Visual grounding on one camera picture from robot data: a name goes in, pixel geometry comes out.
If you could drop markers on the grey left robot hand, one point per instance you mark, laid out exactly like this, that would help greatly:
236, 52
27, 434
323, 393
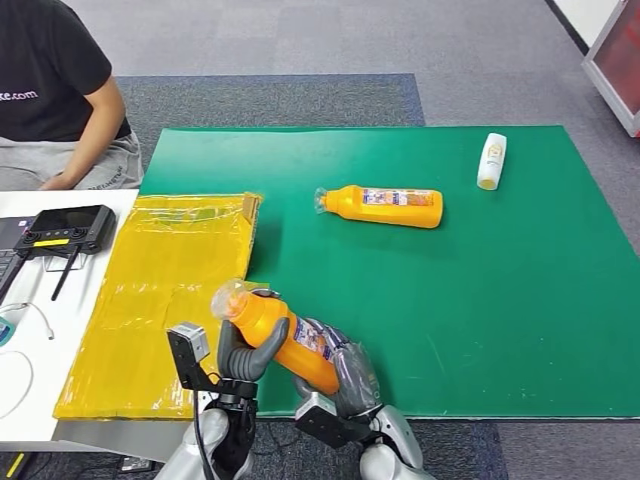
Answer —
244, 364

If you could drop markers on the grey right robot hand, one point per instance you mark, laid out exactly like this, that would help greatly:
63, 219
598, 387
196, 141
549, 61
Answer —
358, 384

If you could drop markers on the orange bottle with clear cap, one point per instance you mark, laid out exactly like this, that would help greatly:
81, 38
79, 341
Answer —
395, 212
265, 318

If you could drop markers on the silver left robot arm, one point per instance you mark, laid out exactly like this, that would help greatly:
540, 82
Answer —
210, 437

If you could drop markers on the person's left forearm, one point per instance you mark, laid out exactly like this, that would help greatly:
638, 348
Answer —
95, 142

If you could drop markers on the small white bottle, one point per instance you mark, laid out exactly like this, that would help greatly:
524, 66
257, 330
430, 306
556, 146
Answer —
491, 162

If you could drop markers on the yellow plastic sheet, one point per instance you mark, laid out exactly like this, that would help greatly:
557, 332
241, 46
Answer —
150, 298

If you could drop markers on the green mat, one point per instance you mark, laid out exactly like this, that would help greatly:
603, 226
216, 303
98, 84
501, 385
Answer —
450, 291

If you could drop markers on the black controller with antenna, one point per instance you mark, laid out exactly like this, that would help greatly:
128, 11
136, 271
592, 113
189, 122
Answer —
70, 225

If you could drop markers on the clear acrylic stand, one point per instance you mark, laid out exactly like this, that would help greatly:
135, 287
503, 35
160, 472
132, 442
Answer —
47, 263

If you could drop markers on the teal white device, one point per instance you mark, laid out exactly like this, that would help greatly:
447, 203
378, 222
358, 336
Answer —
4, 331

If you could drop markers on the dark laptop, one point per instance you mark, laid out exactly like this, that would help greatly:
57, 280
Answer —
7, 255

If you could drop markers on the person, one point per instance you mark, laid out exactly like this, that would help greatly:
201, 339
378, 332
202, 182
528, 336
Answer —
45, 79

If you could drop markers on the white cabinet with red panel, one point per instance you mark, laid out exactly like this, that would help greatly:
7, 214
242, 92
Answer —
617, 63

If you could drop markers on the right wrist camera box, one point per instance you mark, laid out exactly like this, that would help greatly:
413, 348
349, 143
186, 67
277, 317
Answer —
324, 420

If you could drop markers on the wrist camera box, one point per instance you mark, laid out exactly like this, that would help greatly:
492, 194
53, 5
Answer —
185, 351
324, 420

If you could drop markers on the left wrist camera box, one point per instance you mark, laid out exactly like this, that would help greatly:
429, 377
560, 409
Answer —
185, 351

